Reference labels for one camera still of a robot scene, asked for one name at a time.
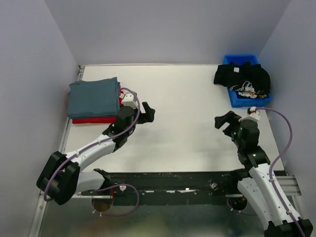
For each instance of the black floral print t-shirt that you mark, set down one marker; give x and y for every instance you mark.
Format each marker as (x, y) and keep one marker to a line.
(248, 81)

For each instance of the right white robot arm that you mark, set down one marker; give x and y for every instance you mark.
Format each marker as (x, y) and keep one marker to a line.
(257, 181)

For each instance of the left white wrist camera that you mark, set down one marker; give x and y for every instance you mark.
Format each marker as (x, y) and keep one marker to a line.
(129, 100)

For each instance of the folded red t-shirt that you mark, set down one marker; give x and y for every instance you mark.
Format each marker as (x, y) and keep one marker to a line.
(98, 118)

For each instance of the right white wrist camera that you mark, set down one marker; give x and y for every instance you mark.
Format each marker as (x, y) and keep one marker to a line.
(252, 114)

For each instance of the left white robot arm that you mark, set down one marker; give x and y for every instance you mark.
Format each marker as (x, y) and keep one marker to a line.
(63, 175)

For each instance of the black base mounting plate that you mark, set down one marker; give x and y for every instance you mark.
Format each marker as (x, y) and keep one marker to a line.
(169, 188)

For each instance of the blue plastic bin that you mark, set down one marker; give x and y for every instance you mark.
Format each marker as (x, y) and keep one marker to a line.
(236, 100)

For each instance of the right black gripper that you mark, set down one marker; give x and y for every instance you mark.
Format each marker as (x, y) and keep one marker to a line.
(231, 117)

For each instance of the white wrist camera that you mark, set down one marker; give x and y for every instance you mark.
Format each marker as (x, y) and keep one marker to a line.
(129, 100)
(252, 114)

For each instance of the folded teal t-shirt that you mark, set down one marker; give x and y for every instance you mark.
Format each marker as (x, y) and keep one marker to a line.
(111, 83)

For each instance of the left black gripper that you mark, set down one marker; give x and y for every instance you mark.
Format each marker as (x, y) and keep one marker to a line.
(148, 116)

